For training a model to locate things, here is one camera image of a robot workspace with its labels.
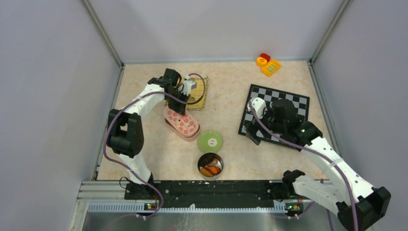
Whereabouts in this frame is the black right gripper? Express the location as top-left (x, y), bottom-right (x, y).
top-left (245, 104), bottom-right (286, 145)

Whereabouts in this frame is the pink lunch box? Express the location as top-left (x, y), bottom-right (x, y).
top-left (165, 116), bottom-right (201, 141)

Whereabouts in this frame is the pink lunch box lid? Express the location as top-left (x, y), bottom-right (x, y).
top-left (164, 106), bottom-right (201, 140)

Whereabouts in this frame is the brown meat piece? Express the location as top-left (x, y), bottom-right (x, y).
top-left (204, 158), bottom-right (219, 167)

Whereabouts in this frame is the dark seaweed roll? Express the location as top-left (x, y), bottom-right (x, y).
top-left (200, 153), bottom-right (218, 164)

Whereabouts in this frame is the orange chicken drumstick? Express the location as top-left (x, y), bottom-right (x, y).
top-left (206, 166), bottom-right (222, 176)

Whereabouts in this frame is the orange fried food piece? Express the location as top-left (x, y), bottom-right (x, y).
top-left (200, 168), bottom-right (214, 178)

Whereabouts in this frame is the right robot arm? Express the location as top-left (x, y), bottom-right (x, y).
top-left (245, 97), bottom-right (391, 231)

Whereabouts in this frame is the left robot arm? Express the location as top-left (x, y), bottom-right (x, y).
top-left (104, 68), bottom-right (196, 199)

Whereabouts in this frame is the bamboo mat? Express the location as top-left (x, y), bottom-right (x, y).
top-left (165, 73), bottom-right (208, 110)

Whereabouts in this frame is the green round lid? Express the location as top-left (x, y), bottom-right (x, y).
top-left (197, 130), bottom-right (223, 153)

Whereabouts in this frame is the checkerboard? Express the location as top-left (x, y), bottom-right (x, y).
top-left (238, 84), bottom-right (310, 148)

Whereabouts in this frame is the round steel container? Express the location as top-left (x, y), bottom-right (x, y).
top-left (197, 152), bottom-right (224, 181)

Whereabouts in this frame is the yellow toy block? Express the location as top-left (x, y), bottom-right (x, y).
top-left (261, 59), bottom-right (281, 77)

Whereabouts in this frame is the orange round toy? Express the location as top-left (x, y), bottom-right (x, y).
top-left (256, 56), bottom-right (268, 67)

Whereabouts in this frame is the red toy block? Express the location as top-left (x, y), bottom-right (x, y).
top-left (259, 53), bottom-right (271, 62)

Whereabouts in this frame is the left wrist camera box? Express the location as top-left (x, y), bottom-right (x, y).
top-left (178, 75), bottom-right (197, 96)

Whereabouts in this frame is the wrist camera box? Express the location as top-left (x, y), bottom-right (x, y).
top-left (178, 75), bottom-right (197, 96)
top-left (246, 97), bottom-right (267, 119)

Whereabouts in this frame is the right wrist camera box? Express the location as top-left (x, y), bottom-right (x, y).
top-left (246, 97), bottom-right (267, 119)

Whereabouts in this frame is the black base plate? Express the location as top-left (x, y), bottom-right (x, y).
top-left (124, 180), bottom-right (306, 209)

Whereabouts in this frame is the aluminium frame rail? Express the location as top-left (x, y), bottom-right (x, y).
top-left (70, 180), bottom-right (311, 231)

